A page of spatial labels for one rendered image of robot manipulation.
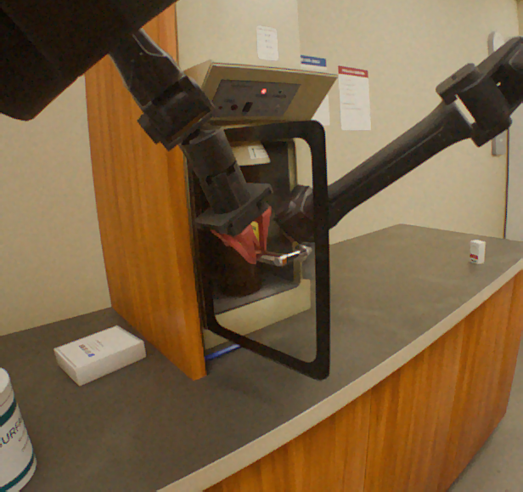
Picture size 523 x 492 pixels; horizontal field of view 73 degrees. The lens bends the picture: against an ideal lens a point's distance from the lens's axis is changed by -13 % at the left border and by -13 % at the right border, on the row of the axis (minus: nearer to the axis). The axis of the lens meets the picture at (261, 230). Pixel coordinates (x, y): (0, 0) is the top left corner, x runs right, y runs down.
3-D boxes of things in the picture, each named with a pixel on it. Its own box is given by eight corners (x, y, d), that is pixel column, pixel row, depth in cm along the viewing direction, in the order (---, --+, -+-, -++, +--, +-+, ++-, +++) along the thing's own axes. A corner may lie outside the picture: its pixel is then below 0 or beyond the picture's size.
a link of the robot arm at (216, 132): (181, 141, 47) (222, 121, 48) (174, 132, 53) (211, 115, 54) (204, 189, 51) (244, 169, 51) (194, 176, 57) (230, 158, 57)
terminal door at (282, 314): (210, 330, 82) (193, 132, 74) (329, 382, 61) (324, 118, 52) (208, 330, 82) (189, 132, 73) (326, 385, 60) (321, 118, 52)
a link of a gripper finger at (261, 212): (226, 270, 61) (199, 218, 56) (256, 241, 65) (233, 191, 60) (256, 279, 56) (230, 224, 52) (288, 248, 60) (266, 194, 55)
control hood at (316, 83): (182, 123, 74) (178, 71, 72) (305, 120, 93) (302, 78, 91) (213, 116, 65) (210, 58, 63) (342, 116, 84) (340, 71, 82)
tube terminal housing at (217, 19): (156, 315, 103) (128, 13, 87) (253, 285, 122) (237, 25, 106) (204, 350, 84) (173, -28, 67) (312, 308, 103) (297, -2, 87)
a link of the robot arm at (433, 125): (478, 68, 48) (516, 126, 51) (469, 59, 53) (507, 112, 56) (269, 220, 74) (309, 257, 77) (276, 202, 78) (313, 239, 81)
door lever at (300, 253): (263, 252, 65) (262, 237, 65) (309, 262, 58) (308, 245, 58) (238, 261, 62) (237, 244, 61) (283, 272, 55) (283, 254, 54)
